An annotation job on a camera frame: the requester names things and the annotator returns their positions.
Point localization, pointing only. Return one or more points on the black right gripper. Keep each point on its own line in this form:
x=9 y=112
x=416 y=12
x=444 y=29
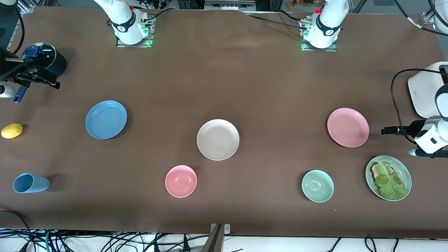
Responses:
x=10 y=70

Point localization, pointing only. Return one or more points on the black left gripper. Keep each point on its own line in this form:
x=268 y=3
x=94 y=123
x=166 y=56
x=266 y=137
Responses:
x=411 y=129

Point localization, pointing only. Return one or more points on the pink plate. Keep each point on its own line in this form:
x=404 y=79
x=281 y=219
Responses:
x=348 y=127

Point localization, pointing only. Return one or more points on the blue plate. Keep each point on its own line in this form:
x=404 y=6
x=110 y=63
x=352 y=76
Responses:
x=106 y=119

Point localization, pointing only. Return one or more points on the dark blue saucepan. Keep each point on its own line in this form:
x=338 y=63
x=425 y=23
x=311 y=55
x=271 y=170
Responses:
x=56 y=64

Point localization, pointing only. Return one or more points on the small blue plastic object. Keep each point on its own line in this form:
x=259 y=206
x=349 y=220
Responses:
x=30 y=51

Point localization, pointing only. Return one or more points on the toast slice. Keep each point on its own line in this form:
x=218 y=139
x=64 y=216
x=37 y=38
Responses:
x=375 y=171

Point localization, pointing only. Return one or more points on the green plate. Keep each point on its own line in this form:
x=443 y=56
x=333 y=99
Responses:
x=404 y=171

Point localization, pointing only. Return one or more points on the green lettuce leaf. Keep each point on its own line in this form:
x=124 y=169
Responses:
x=390 y=183

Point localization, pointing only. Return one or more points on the white rounded appliance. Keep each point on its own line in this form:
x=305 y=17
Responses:
x=425 y=91

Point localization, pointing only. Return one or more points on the yellow lemon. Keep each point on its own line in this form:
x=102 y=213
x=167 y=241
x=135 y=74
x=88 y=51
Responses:
x=12 y=131

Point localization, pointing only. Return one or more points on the mint green bowl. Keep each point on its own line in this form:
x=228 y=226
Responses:
x=317 y=186

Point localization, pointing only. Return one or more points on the blue cup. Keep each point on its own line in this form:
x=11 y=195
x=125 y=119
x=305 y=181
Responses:
x=31 y=183

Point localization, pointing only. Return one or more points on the orange dried flowers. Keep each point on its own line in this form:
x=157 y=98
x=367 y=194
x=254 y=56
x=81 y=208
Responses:
x=304 y=2

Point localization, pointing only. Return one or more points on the brown table cover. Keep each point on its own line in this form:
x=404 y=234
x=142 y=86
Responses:
x=224 y=87

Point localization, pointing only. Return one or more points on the beige plate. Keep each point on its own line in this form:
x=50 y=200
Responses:
x=217 y=139

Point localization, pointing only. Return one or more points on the pink bowl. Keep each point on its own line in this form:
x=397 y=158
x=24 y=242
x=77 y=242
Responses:
x=181 y=181

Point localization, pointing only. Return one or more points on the grey metal box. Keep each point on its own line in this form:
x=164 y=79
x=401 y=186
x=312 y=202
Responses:
x=229 y=5

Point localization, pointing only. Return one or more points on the aluminium frame profile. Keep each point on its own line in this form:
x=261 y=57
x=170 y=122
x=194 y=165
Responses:
x=26 y=8
x=427 y=17

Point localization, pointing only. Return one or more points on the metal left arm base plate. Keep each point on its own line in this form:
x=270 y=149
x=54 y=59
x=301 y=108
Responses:
x=335 y=47

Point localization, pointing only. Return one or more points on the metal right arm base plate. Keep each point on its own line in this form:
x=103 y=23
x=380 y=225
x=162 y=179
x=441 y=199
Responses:
x=151 y=31

